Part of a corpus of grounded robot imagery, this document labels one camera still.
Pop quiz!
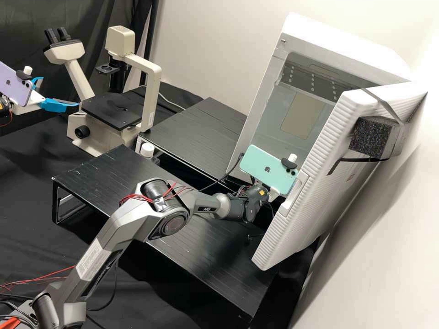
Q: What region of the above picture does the incubator door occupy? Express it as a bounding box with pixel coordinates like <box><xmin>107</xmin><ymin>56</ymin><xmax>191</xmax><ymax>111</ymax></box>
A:
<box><xmin>251</xmin><ymin>81</ymin><xmax>429</xmax><ymax>270</ymax></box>

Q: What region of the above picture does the cream microscope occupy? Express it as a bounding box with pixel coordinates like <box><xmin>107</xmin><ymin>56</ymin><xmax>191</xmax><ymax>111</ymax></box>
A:
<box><xmin>43</xmin><ymin>27</ymin><xmax>163</xmax><ymax>157</ymax></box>

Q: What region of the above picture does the black cable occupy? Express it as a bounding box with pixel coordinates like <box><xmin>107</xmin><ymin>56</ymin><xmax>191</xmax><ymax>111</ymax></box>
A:
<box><xmin>197</xmin><ymin>154</ymin><xmax>245</xmax><ymax>192</ymax></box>

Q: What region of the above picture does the wrist camera phone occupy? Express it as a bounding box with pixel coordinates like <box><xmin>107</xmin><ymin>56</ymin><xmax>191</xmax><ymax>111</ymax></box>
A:
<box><xmin>238</xmin><ymin>143</ymin><xmax>303</xmax><ymax>203</ymax></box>
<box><xmin>0</xmin><ymin>61</ymin><xmax>36</xmax><ymax>107</ymax></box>

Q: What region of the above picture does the white incubator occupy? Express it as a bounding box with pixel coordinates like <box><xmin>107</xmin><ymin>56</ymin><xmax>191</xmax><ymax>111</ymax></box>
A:
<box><xmin>226</xmin><ymin>12</ymin><xmax>418</xmax><ymax>188</ymax></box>

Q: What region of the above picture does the left wrist camera phone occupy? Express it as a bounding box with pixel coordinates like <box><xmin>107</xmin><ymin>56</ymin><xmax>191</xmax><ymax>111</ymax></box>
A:
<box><xmin>0</xmin><ymin>61</ymin><xmax>36</xmax><ymax>107</ymax></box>

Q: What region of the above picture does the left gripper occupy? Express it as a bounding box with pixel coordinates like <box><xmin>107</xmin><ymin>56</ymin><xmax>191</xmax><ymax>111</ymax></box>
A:
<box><xmin>13</xmin><ymin>76</ymin><xmax>81</xmax><ymax>116</ymax></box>

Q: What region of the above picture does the black platform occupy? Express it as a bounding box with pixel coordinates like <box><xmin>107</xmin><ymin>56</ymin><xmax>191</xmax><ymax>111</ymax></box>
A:
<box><xmin>51</xmin><ymin>143</ymin><xmax>279</xmax><ymax>324</ymax></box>
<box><xmin>137</xmin><ymin>97</ymin><xmax>248</xmax><ymax>188</ymax></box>

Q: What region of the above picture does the white cable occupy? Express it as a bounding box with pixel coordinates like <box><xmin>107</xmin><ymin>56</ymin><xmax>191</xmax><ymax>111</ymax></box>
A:
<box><xmin>159</xmin><ymin>93</ymin><xmax>187</xmax><ymax>110</ymax></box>

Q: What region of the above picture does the right wrist camera phone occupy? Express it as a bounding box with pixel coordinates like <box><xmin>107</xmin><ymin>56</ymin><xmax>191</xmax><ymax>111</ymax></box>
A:
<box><xmin>238</xmin><ymin>143</ymin><xmax>303</xmax><ymax>203</ymax></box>

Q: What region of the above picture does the red wire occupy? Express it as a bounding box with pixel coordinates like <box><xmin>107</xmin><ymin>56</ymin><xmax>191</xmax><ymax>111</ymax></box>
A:
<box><xmin>0</xmin><ymin>265</ymin><xmax>76</xmax><ymax>292</ymax></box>

